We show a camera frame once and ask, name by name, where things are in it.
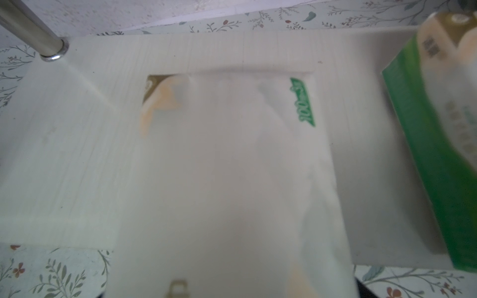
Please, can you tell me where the white tissue pack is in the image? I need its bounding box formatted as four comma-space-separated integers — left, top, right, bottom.
104, 71, 358, 298
382, 12, 477, 272

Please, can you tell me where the white two-tier shelf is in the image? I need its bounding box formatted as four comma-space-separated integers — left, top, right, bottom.
0, 0, 477, 271

